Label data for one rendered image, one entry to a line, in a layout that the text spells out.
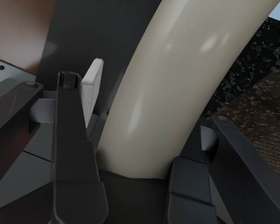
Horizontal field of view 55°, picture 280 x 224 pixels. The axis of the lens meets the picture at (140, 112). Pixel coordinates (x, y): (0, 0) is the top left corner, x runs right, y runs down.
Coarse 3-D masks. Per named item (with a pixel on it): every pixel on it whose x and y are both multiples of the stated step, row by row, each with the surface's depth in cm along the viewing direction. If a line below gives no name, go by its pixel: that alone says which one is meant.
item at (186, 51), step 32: (192, 0) 7; (224, 0) 7; (256, 0) 7; (160, 32) 8; (192, 32) 7; (224, 32) 7; (160, 64) 8; (192, 64) 8; (224, 64) 8; (128, 96) 8; (160, 96) 8; (192, 96) 8; (128, 128) 9; (160, 128) 8; (192, 128) 9; (96, 160) 10; (128, 160) 9; (160, 160) 9
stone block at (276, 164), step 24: (264, 24) 22; (264, 48) 23; (240, 72) 26; (264, 72) 24; (216, 96) 31; (240, 96) 28; (264, 96) 26; (240, 120) 32; (264, 120) 31; (264, 144) 37
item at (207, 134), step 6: (204, 120) 16; (204, 126) 15; (210, 126) 15; (204, 132) 15; (210, 132) 15; (204, 138) 15; (210, 138) 15; (216, 138) 15; (204, 144) 15; (210, 144) 15; (216, 144) 15; (204, 150) 16; (210, 150) 15; (216, 150) 15
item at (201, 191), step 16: (192, 144) 12; (176, 160) 9; (192, 160) 9; (176, 176) 8; (192, 176) 8; (208, 176) 9; (176, 192) 8; (192, 192) 8; (208, 192) 8; (176, 208) 7; (192, 208) 7; (208, 208) 7
